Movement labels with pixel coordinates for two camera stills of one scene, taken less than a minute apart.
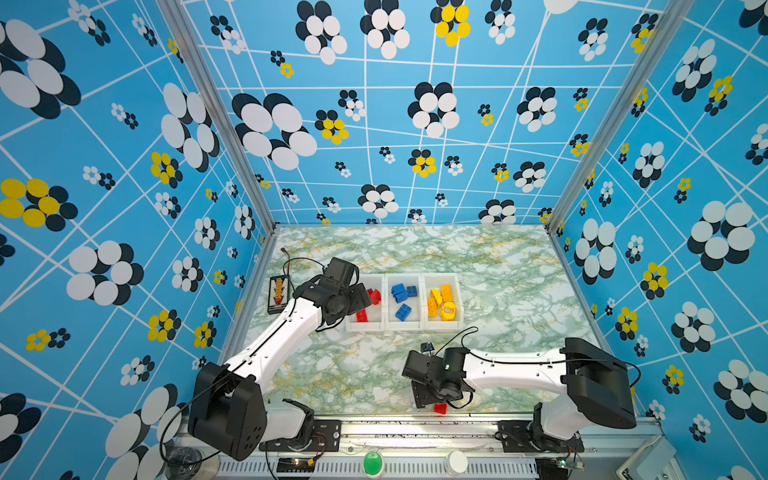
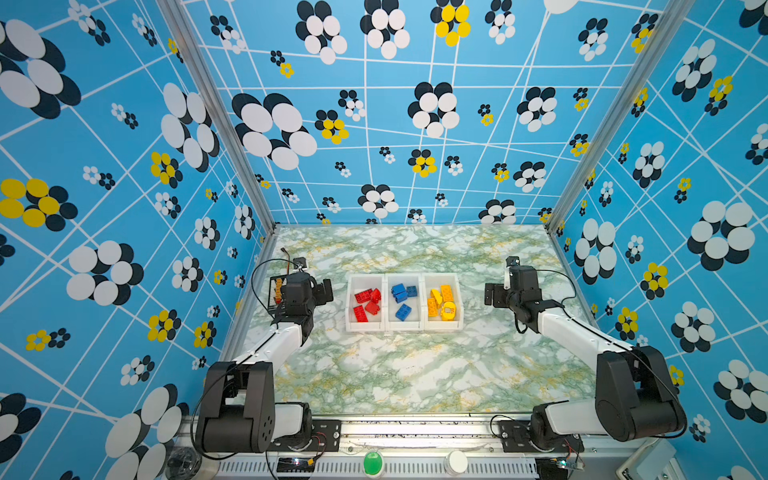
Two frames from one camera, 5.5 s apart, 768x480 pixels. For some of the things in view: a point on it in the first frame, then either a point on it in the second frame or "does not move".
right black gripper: (420, 397) to (498, 293)
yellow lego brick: (432, 308) does not move
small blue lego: (399, 292) does not move
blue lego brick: (403, 312) does not move
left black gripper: (359, 297) to (320, 298)
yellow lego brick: (448, 311) does not move
